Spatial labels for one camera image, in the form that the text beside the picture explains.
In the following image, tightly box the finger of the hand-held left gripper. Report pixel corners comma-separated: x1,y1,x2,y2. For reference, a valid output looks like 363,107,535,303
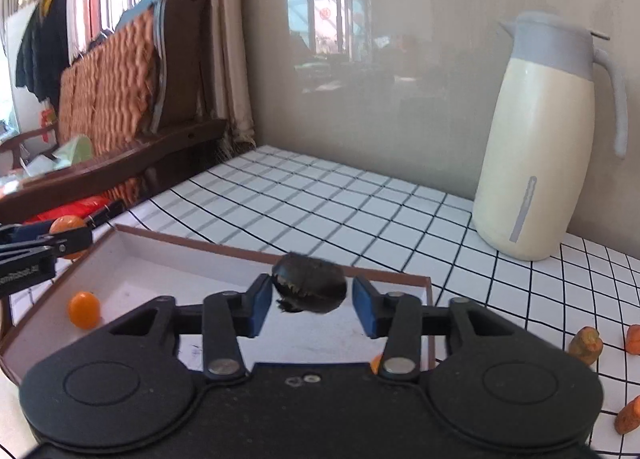
0,222,52,243
0,228,94,263

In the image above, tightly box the dark hanging coat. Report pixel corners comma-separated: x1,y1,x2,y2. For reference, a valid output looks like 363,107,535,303
15,0,68,105

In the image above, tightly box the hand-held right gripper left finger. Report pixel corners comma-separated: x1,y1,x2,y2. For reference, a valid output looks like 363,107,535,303
107,273,274,382

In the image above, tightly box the red cloth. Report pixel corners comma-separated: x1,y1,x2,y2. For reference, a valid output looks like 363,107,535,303
22,195,126,226

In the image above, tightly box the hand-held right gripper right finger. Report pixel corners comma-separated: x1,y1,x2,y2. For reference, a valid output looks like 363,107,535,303
351,276,523,385

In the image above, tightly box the beige embroidered curtain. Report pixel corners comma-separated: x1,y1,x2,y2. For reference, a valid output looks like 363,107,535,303
125,0,258,150

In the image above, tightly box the dark striped bundle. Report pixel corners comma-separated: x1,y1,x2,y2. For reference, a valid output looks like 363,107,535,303
87,204,126,228

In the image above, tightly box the dark wrinkled fruit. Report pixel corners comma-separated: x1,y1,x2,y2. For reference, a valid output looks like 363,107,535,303
271,251,347,315

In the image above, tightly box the red hanging ornament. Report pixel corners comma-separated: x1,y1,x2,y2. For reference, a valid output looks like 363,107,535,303
37,109,56,142

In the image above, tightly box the round orange mandarin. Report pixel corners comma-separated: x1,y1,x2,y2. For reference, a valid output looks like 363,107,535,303
50,216,92,261

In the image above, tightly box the orange tufted sofa cushion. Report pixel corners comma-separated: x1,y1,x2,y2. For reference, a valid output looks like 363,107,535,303
57,0,168,205

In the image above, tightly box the white checkered tablecloth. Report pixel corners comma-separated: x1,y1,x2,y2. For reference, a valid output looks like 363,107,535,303
10,144,640,459

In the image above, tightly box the cream and grey thermos jug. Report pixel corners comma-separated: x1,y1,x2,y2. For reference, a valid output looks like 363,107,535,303
472,10,629,261

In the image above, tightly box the white plastic bag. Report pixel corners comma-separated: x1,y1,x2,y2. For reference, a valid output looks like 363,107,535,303
20,154,57,176

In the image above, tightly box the white cardboard box brown rim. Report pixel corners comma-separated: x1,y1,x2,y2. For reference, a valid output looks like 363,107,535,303
0,224,436,385

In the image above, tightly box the green plastic bag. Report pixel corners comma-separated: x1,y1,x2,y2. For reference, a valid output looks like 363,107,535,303
50,134,93,172

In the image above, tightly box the dark wooden sofa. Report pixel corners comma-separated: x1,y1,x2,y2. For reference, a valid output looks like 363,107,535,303
0,0,231,240

